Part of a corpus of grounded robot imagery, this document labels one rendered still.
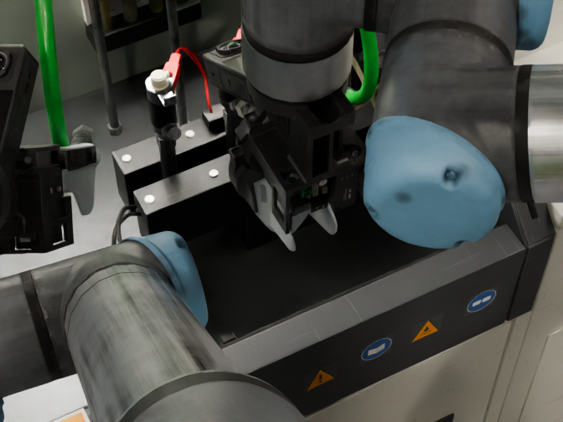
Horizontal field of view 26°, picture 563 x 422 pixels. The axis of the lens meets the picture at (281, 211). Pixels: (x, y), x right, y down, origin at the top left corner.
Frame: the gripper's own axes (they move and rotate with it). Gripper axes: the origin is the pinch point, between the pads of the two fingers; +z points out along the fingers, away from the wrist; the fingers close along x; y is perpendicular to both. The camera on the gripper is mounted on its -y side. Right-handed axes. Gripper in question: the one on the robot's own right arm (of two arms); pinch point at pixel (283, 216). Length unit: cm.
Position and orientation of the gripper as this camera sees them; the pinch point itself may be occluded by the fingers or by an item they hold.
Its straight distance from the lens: 101.1
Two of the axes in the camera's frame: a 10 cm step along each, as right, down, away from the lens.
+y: 4.6, 7.2, -5.3
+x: 8.9, -3.7, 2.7
